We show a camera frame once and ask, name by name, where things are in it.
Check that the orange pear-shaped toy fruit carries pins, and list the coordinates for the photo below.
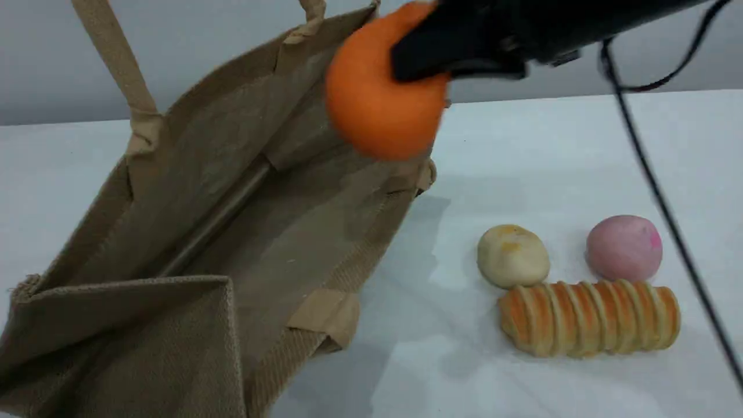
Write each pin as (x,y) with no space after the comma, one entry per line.
(377,116)

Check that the pink round bun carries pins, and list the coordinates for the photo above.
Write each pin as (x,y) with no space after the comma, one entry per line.
(624,249)

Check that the brown jute tote bag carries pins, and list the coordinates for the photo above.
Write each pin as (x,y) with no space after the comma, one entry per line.
(174,232)

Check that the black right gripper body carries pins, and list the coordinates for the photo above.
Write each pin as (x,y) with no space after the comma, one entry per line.
(522,29)

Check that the cream round bun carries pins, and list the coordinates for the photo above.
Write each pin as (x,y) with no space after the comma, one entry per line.
(514,258)

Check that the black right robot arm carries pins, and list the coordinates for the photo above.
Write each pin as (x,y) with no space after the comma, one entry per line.
(633,14)

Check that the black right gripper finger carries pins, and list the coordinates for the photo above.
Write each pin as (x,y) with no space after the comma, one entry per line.
(429,52)

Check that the long orange striped bread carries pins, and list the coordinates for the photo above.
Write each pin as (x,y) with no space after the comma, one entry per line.
(586,319)

